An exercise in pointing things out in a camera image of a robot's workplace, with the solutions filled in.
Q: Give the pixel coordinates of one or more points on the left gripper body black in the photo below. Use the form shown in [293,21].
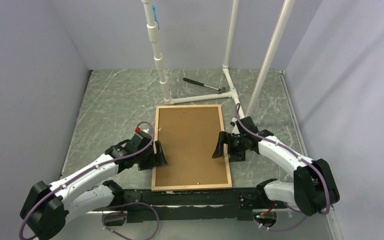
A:
[148,156]

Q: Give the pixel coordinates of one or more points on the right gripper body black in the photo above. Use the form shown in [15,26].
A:
[236,143]

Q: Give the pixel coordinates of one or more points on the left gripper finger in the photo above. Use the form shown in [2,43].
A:
[145,166]
[159,157]

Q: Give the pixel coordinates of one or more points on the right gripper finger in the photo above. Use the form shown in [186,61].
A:
[237,157]
[220,146]

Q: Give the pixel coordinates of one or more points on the wooden picture frame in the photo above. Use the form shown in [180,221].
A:
[226,159]

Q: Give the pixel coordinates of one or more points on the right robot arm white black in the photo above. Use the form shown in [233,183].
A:
[313,188]

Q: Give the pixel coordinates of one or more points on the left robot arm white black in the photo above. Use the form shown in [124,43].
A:
[82,185]

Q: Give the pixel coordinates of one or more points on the white PVC pipe stand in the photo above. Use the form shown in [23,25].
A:
[153,34]

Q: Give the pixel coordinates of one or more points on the blue clip on pipe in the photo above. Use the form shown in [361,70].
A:
[155,16]

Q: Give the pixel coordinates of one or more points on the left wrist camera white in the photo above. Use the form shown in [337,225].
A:
[146,131]

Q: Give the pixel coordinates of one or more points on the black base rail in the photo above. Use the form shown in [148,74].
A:
[141,205]

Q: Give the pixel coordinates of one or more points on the black handled hammer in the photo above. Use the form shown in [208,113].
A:
[219,90]

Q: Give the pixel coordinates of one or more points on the aluminium extrusion rail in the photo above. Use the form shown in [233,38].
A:
[46,213]

